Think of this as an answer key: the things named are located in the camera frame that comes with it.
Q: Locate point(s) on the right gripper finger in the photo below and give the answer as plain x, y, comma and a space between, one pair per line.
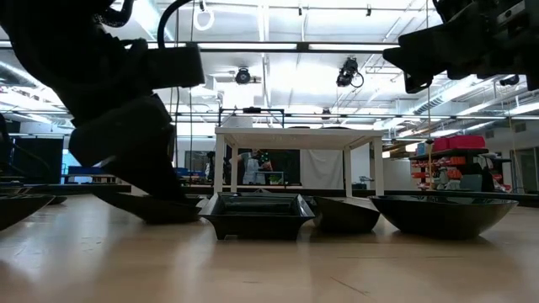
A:
446, 50
417, 83

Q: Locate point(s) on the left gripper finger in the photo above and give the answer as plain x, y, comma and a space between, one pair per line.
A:
135, 143

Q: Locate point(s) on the black teardrop mini plate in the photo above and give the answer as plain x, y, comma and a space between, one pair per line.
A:
168, 214
303, 126
345, 216

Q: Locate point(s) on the black leaf mini plate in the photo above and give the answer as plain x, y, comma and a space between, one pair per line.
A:
442, 219
17, 210

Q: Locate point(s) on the black square mini plate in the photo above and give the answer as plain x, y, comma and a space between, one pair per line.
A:
257, 223

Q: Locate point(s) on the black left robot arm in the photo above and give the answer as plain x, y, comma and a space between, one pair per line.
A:
25, 12

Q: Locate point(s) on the red storage bin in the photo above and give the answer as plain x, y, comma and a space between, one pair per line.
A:
463, 142

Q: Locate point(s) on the dark display panel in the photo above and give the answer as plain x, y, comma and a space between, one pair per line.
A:
38, 160

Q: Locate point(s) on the storage rack with boxes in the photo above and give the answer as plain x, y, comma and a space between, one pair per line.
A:
463, 172

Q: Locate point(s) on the person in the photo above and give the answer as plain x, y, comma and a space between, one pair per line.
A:
252, 168

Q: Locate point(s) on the white cloth sheet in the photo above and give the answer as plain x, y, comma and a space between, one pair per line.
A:
322, 168

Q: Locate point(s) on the white perforated metal riser shelf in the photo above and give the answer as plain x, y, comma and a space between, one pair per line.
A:
295, 139

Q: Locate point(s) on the LED light bar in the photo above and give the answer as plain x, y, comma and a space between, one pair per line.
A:
252, 46

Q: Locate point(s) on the black ceiling camera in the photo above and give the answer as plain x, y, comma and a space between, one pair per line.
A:
347, 71
509, 80

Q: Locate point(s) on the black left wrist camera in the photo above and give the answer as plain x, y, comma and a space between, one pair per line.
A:
177, 67

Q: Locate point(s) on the black aluminium table frame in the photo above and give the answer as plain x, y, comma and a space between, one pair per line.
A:
463, 195

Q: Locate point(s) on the black metal stand frame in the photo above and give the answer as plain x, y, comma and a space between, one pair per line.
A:
252, 110

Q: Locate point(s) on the black round camera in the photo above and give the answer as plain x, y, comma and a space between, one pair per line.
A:
243, 76

